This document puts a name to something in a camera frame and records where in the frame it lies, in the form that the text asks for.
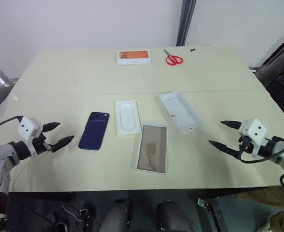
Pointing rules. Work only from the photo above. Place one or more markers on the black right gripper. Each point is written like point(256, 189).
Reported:
point(245, 145)

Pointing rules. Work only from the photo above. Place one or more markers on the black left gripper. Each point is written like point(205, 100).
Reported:
point(42, 145)

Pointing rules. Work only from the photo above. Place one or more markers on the white phone box base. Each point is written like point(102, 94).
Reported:
point(180, 111)

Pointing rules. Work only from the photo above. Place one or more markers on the white moulded box insert tray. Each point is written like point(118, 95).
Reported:
point(127, 118)

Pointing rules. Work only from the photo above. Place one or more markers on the orange and white phone box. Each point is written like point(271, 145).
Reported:
point(133, 55)

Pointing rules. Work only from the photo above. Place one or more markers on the dark blue smartphone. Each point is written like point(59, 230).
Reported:
point(93, 131)

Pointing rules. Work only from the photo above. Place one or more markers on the black chair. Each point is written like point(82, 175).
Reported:
point(282, 72)

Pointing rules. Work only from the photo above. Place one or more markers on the dark rounded shape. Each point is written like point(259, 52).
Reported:
point(169, 216)
point(116, 215)

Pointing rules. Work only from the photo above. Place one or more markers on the tan cloth bundle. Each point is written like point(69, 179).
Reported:
point(282, 222)

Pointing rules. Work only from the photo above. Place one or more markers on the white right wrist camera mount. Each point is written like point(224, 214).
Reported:
point(253, 130)

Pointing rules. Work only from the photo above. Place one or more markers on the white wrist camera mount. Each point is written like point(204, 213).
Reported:
point(253, 130)
point(27, 128)

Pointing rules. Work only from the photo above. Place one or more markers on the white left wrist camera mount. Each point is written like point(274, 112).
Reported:
point(27, 128)

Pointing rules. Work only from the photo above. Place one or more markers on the black table leg bracket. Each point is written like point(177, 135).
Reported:
point(215, 215)

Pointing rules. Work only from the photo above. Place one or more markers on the dark vertical window frame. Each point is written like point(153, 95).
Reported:
point(186, 21)

